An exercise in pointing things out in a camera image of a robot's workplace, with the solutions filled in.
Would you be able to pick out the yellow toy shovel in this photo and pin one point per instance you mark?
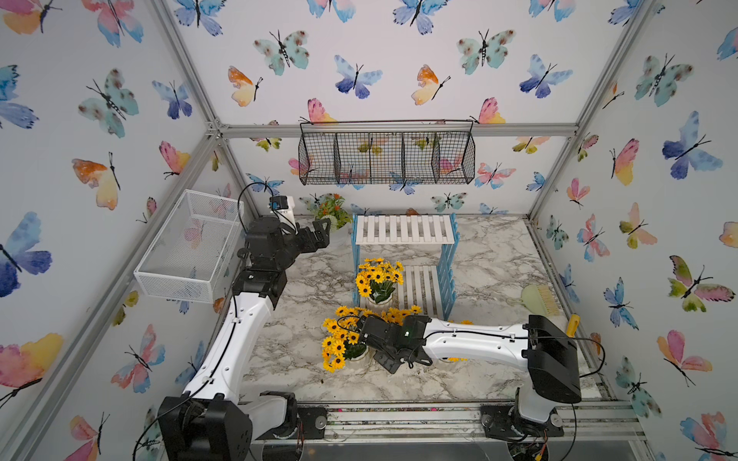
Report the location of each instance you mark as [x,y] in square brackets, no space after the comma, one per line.
[572,326]

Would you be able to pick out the black wire wall basket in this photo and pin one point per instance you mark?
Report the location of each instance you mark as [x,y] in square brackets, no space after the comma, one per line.
[393,153]

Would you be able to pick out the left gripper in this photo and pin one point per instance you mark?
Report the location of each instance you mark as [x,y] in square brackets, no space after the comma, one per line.
[320,238]

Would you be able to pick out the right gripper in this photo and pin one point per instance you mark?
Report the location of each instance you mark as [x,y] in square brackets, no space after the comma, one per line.
[387,367]

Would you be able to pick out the green hand brush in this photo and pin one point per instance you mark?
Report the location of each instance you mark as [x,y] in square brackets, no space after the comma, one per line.
[540,300]

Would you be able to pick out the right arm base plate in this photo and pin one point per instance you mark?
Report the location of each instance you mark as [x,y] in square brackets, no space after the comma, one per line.
[502,422]

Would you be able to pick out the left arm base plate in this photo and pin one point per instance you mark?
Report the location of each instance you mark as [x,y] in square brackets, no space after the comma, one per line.
[310,423]

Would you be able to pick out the white mesh wall basket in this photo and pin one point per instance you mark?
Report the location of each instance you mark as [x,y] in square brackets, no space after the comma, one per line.
[189,255]

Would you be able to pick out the mixed flower pot behind shelf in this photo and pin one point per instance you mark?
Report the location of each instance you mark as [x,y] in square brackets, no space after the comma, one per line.
[331,206]

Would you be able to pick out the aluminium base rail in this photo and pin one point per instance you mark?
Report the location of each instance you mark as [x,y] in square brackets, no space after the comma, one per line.
[459,421]

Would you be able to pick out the sunflower pot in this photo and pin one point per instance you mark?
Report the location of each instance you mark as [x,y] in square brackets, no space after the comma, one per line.
[397,316]
[377,279]
[342,343]
[456,359]

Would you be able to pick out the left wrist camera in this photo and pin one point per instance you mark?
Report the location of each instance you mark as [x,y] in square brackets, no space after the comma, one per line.
[283,208]

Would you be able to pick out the blue white wooden shelf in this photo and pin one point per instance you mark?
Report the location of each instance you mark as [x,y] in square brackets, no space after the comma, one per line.
[431,287]

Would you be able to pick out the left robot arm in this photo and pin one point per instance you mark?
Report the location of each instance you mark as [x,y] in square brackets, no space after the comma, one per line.
[208,421]

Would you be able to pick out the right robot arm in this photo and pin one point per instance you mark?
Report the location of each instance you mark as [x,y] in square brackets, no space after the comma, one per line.
[539,347]

